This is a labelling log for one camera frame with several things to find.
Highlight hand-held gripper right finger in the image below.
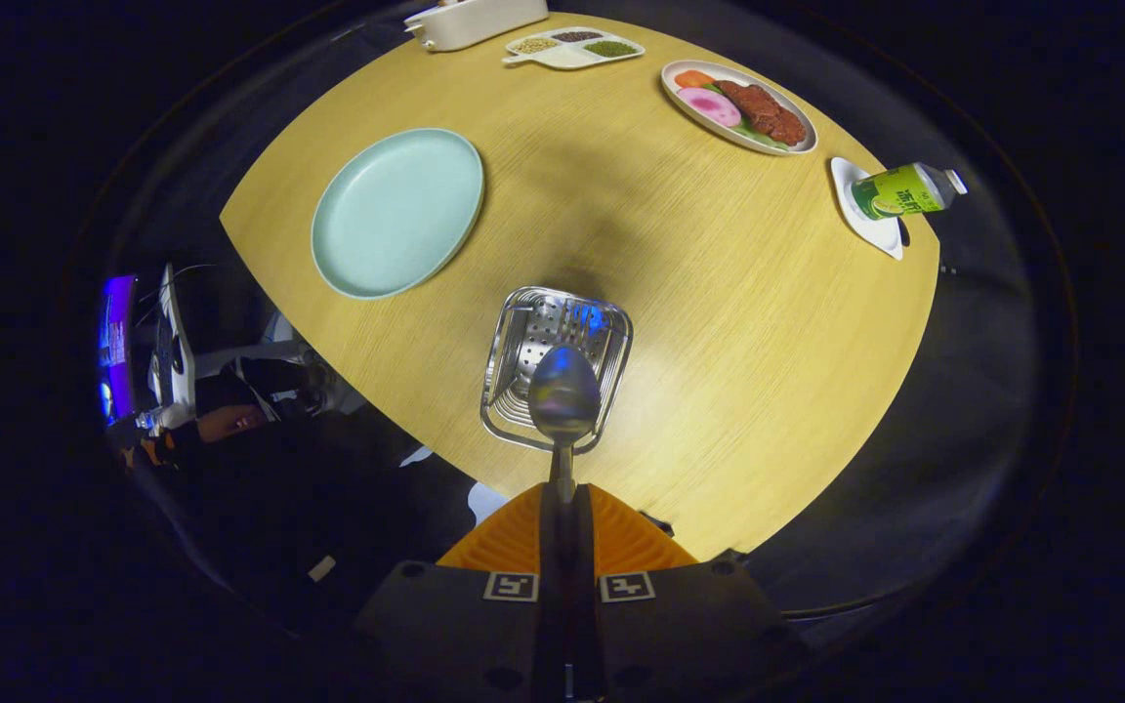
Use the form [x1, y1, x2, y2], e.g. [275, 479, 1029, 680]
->
[577, 483, 810, 703]

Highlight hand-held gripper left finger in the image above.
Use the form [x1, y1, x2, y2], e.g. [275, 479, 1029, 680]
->
[353, 483, 571, 703]

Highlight metal spoon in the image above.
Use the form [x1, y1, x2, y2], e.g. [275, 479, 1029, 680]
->
[527, 343, 604, 491]

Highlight perforated metal basket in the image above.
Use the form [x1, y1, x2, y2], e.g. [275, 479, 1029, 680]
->
[479, 284, 635, 456]

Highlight teal round plate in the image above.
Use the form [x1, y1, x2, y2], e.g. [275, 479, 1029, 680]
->
[310, 127, 486, 301]

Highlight white saucer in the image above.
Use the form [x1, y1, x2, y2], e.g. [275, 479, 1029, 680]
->
[829, 156, 906, 262]

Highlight green lettuce leaf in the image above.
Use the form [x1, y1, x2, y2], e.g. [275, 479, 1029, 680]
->
[730, 122, 790, 151]

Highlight white oval food plate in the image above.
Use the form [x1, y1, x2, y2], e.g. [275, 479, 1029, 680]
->
[660, 60, 819, 157]

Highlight pink round food slice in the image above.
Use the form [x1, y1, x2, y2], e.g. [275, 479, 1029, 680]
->
[677, 87, 742, 129]

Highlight brown meat slices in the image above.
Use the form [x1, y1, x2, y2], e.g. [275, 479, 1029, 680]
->
[716, 80, 807, 147]

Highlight green drink bottle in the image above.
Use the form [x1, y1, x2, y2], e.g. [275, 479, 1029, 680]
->
[850, 162, 970, 223]

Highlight purple lit screen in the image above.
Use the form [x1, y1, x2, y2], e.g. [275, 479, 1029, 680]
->
[98, 273, 140, 428]

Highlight white sectioned bean dish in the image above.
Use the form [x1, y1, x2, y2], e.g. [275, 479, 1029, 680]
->
[501, 26, 646, 72]

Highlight white toaster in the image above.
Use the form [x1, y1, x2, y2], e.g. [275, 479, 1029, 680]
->
[404, 0, 551, 54]

